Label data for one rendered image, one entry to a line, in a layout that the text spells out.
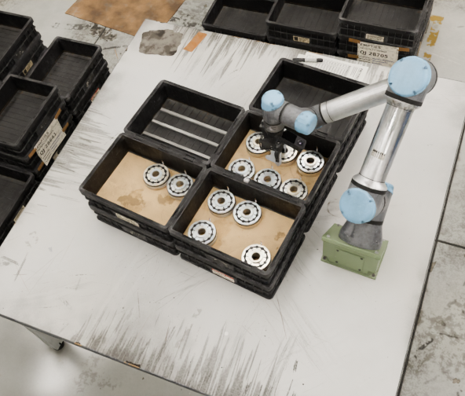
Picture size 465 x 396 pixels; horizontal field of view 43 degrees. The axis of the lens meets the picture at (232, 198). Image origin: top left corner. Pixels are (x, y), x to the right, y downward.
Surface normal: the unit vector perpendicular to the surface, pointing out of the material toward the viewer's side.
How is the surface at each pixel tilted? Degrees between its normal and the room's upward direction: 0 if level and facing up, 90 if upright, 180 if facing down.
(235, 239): 0
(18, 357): 0
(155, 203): 0
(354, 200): 52
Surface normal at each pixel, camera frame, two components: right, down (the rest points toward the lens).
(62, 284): -0.11, -0.52
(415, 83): -0.45, 0.01
